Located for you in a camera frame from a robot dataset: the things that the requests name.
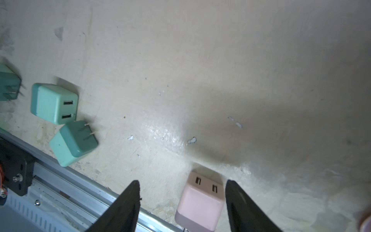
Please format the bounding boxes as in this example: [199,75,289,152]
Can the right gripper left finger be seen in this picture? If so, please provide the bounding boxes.
[87,180,141,232]

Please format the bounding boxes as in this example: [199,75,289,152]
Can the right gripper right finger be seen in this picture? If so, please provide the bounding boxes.
[225,180,282,232]

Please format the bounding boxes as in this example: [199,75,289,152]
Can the pink plug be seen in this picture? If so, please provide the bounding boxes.
[174,172,226,232]

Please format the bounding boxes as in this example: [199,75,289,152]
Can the green plug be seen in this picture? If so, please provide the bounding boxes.
[31,83,79,125]
[49,121,98,167]
[0,63,21,102]

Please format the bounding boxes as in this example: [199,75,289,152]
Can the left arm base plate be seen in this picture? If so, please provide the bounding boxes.
[1,138,35,206]

